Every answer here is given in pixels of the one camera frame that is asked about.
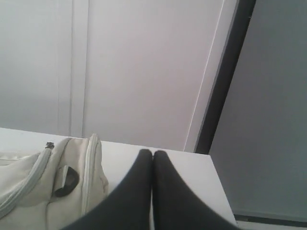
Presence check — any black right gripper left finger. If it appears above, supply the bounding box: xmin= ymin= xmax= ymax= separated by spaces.
xmin=64 ymin=149 xmax=153 ymax=230

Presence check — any cream fabric duffel bag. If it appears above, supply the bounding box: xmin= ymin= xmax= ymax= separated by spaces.
xmin=0 ymin=134 xmax=108 ymax=230

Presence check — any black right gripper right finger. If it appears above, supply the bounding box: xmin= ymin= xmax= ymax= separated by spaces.
xmin=152 ymin=150 xmax=239 ymax=230

